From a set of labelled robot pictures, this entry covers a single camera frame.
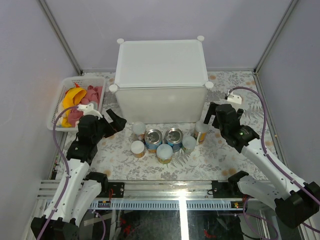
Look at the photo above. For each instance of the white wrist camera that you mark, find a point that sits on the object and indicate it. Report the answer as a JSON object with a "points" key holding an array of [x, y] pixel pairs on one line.
{"points": [[233, 98], [90, 109]]}

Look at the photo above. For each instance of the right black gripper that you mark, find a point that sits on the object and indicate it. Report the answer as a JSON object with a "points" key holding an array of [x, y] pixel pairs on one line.
{"points": [[211, 111]]}

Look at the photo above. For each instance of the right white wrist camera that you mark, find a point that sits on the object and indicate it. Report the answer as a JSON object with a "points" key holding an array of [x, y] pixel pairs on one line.
{"points": [[233, 98]]}

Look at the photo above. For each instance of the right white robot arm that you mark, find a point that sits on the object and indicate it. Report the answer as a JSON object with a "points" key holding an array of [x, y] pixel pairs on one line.
{"points": [[293, 199]]}

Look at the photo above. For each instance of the short can white lid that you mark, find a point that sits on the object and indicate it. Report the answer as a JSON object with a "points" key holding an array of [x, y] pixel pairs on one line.
{"points": [[138, 149]]}

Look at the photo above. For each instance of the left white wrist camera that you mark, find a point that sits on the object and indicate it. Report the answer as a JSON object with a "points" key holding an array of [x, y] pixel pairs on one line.
{"points": [[90, 109]]}

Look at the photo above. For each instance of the pink cloth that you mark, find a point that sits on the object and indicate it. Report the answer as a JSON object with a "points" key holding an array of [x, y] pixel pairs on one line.
{"points": [[93, 94]]}

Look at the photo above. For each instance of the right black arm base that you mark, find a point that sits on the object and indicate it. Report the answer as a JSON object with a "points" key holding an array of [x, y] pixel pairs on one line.
{"points": [[227, 189]]}

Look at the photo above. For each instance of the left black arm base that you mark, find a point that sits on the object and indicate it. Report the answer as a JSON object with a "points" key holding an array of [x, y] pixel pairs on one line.
{"points": [[113, 190]]}

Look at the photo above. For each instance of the white plastic laundry basket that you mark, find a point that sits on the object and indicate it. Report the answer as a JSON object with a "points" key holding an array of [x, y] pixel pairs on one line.
{"points": [[68, 83]]}

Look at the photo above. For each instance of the short can clear lid front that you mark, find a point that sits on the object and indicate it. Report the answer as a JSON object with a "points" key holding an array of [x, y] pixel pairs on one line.
{"points": [[164, 153]]}

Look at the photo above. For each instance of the yellow cloth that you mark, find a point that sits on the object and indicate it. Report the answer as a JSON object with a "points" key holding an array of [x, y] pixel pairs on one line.
{"points": [[73, 97]]}

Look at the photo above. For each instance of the aluminium front rail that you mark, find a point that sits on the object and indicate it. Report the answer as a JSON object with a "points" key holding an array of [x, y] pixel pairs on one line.
{"points": [[159, 195]]}

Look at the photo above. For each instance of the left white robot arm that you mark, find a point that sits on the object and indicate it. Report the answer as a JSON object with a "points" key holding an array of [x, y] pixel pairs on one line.
{"points": [[62, 219]]}

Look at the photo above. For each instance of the white plastic storage cabinet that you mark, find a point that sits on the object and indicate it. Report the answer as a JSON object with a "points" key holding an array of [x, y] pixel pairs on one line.
{"points": [[161, 81]]}

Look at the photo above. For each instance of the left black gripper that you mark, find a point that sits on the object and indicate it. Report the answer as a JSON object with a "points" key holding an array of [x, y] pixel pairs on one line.
{"points": [[119, 123]]}

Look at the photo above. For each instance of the blue can pull-tab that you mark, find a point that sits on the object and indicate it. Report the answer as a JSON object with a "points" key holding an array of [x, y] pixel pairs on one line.
{"points": [[174, 137], [153, 139]]}

